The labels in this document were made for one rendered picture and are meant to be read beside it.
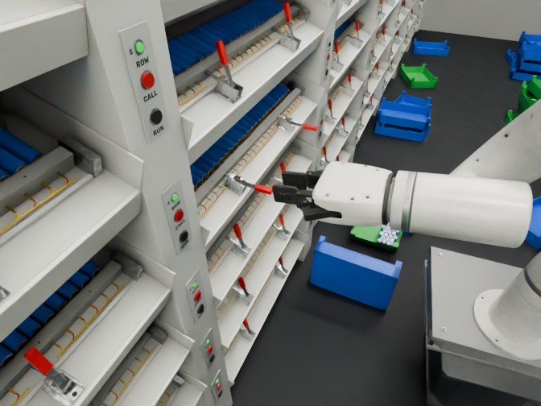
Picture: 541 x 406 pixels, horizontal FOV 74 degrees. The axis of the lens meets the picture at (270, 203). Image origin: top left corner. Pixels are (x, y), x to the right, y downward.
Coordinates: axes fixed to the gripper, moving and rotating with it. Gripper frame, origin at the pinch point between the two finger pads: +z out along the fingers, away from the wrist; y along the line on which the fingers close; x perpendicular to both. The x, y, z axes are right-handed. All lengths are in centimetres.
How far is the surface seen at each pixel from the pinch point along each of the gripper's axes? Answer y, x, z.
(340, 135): -103, 47, 21
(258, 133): -23.6, 3.8, 17.5
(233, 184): -6.5, 6.2, 15.6
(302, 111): -44.5, 8.1, 14.8
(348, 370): -15, 84, -3
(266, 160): -19.5, 8.4, 14.4
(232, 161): -11.1, 3.7, 17.8
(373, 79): -173, 48, 20
